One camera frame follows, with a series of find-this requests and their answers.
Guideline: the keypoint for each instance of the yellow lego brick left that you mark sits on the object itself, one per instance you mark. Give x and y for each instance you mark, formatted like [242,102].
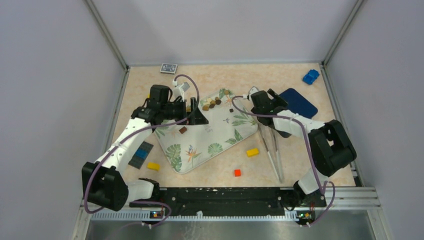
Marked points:
[153,166]

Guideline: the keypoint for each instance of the pile of assorted chocolates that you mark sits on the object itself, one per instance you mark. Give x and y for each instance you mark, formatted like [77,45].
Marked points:
[222,99]

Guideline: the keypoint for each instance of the yellow lego brick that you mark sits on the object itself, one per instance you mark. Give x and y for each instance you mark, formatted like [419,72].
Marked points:
[153,166]
[252,152]

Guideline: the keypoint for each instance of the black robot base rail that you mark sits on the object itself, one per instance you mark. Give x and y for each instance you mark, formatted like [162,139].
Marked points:
[231,201]

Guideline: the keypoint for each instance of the brown rectangular chocolate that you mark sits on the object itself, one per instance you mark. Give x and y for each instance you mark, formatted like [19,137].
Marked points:
[183,130]

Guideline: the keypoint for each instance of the clear plastic tongs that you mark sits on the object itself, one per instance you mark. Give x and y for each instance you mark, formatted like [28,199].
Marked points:
[269,138]

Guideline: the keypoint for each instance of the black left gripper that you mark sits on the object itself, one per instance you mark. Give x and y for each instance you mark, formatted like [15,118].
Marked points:
[182,102]

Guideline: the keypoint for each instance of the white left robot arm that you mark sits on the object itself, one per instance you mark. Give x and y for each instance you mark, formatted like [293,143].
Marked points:
[102,180]

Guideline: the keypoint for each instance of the playing card deck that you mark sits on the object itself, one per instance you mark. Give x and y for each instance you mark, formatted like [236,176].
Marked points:
[168,68]

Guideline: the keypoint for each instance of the dark blue box lid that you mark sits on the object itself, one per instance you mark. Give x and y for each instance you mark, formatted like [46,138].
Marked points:
[298,104]

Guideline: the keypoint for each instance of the grey lego baseplate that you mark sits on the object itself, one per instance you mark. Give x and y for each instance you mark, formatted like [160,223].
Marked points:
[141,155]

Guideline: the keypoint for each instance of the yellow lego brick right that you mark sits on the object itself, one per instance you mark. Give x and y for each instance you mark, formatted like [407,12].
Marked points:
[252,152]

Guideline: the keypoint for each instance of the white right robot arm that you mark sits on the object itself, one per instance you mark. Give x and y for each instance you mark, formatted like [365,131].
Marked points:
[328,146]

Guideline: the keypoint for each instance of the red lego cube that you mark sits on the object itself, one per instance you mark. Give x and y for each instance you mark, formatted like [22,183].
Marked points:
[237,173]

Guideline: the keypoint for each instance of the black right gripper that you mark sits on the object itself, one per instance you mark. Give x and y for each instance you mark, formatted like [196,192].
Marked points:
[279,102]

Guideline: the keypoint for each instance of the blue toy car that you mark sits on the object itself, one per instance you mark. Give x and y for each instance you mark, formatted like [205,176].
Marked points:
[311,76]

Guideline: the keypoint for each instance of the floral serving tray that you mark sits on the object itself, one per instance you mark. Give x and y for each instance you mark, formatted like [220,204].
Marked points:
[200,143]

